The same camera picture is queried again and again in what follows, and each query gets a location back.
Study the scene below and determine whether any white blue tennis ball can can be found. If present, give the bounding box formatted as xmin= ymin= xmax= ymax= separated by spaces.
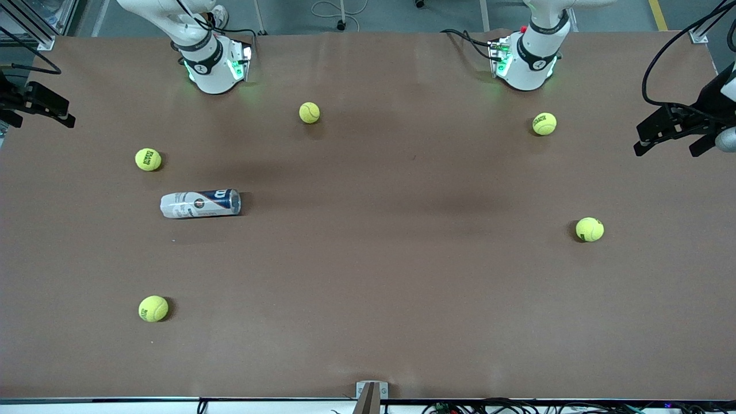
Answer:
xmin=160 ymin=189 xmax=242 ymax=220

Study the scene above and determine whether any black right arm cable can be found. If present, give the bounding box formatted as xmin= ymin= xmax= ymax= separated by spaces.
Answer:
xmin=0 ymin=26 xmax=63 ymax=75

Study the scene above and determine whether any aluminium extrusion frame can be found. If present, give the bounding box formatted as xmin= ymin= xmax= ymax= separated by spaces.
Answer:
xmin=0 ymin=0 xmax=87 ymax=51

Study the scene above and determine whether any aluminium frame post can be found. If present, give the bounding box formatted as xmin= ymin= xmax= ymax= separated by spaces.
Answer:
xmin=689 ymin=0 xmax=736 ymax=44

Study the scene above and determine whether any white floor cable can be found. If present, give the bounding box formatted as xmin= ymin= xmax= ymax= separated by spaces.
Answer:
xmin=310 ymin=0 xmax=369 ymax=18

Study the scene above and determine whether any black cable bundle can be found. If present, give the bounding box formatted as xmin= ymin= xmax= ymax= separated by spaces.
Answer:
xmin=423 ymin=398 xmax=736 ymax=414

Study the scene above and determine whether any grey metal camera bracket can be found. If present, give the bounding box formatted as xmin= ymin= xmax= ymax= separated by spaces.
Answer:
xmin=355 ymin=381 xmax=389 ymax=414

